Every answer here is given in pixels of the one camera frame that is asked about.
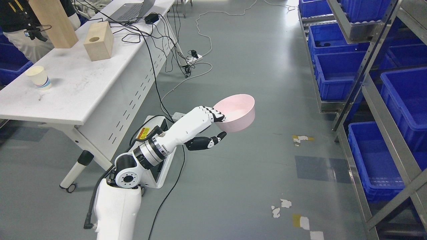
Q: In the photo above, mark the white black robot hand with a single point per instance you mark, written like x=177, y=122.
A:
x=185, y=130

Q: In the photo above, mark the pink plastic bowl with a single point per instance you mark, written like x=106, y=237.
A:
x=239, y=111

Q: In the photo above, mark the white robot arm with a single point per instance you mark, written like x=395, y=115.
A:
x=117, y=197

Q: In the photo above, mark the stainless steel shelf rack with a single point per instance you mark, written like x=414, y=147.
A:
x=380, y=115

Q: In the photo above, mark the white power strip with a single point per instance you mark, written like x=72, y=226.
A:
x=193, y=60

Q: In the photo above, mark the white folding table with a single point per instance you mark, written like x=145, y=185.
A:
x=94, y=102

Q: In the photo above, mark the wooden block with hole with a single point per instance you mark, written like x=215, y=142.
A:
x=99, y=41

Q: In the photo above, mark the grey laptop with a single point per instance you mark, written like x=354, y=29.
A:
x=131, y=12

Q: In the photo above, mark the paper cup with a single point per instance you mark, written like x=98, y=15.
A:
x=39, y=77

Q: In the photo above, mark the tall wooden block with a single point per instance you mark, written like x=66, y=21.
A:
x=51, y=13

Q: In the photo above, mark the person in black shirt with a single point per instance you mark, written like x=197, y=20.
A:
x=15, y=17

